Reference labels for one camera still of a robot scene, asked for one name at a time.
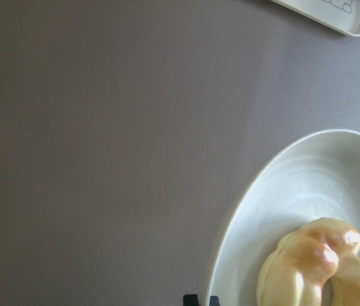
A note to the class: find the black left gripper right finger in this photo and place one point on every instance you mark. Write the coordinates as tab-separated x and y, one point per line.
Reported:
214	301

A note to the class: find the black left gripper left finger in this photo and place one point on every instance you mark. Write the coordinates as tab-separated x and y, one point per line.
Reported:
190	300

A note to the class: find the glazed twisted donut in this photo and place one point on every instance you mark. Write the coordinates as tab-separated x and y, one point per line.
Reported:
296	272

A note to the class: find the cream Rabbit tray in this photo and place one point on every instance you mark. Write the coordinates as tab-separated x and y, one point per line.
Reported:
342	16

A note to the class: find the white round plate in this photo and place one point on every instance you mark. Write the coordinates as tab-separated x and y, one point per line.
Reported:
316	176

